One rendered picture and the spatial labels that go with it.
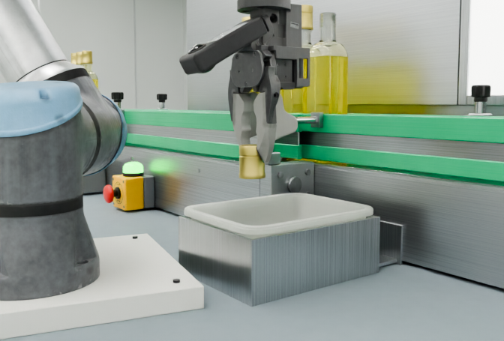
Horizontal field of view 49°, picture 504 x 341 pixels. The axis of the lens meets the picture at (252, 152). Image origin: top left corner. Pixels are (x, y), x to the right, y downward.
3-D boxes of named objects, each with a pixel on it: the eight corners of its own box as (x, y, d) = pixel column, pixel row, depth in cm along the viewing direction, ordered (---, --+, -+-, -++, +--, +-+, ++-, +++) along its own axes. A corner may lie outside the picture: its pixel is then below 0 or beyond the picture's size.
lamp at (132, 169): (147, 175, 122) (147, 162, 122) (127, 177, 119) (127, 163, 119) (138, 173, 126) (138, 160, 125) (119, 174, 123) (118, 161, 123)
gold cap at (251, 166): (248, 180, 72) (248, 146, 72) (233, 177, 75) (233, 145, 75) (271, 177, 74) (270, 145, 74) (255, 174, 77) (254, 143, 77)
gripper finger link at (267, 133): (307, 159, 74) (300, 89, 74) (271, 161, 70) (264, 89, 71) (292, 160, 76) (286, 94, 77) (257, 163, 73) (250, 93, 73)
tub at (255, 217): (381, 269, 77) (382, 207, 76) (250, 303, 64) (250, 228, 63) (298, 243, 91) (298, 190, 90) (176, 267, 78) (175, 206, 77)
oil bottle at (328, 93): (348, 160, 101) (350, 40, 99) (325, 162, 97) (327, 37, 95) (326, 158, 105) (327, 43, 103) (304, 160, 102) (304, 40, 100)
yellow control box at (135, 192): (155, 209, 122) (154, 175, 122) (123, 213, 118) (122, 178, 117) (141, 204, 128) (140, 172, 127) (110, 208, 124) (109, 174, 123)
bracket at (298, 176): (316, 202, 95) (317, 161, 94) (273, 209, 89) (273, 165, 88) (302, 199, 98) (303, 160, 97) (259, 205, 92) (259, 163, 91)
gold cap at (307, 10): (316, 29, 103) (317, 5, 103) (302, 28, 101) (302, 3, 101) (304, 31, 106) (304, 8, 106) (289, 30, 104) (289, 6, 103)
